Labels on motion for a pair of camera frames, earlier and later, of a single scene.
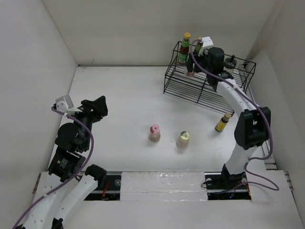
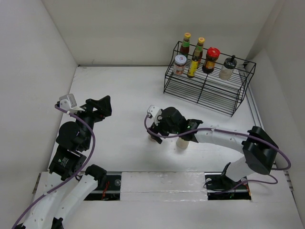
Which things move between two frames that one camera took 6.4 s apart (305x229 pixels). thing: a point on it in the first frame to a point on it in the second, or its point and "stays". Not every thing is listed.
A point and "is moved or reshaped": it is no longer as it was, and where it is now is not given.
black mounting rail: x=218 y=188 stays
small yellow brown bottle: x=221 y=124 is moved or reshaped
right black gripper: x=190 y=64 to x=156 y=129
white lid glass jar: x=190 y=74 to x=180 y=61
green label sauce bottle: x=184 y=49 stays
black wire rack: x=195 y=88 stays
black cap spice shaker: x=229 y=65 stays
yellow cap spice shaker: x=183 y=141 stays
